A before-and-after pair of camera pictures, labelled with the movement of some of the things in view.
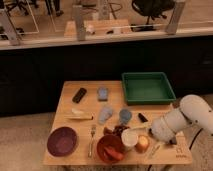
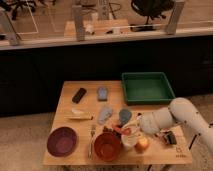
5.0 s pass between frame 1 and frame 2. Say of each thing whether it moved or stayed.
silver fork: stayed
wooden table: stayed
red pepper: moved
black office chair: stayed
